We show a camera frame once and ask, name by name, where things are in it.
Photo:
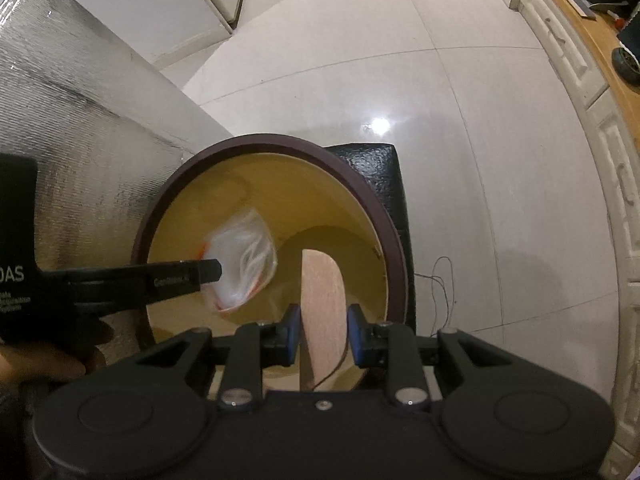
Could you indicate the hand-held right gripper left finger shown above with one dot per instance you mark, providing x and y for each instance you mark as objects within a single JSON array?
[{"x": 289, "y": 335}]

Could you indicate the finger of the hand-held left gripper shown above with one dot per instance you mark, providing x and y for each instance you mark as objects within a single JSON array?
[{"x": 170, "y": 280}]

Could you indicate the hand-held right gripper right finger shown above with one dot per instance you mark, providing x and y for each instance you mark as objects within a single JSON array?
[{"x": 356, "y": 335}]

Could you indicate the clear plastic bag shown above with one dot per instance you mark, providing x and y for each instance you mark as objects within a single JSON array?
[{"x": 245, "y": 255}]

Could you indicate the brown rimmed wooden bin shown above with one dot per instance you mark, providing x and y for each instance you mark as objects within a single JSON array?
[{"x": 345, "y": 200}]

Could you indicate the person's left hand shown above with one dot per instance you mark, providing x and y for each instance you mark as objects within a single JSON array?
[{"x": 35, "y": 364}]

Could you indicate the silver foil covered table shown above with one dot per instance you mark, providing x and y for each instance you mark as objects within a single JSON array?
[{"x": 75, "y": 135}]

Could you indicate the black foam block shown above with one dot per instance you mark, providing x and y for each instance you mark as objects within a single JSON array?
[{"x": 380, "y": 170}]

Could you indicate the white drawer cabinet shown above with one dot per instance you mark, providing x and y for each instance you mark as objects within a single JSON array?
[{"x": 565, "y": 45}]

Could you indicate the wooden countertop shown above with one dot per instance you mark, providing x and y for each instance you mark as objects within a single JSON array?
[{"x": 597, "y": 35}]

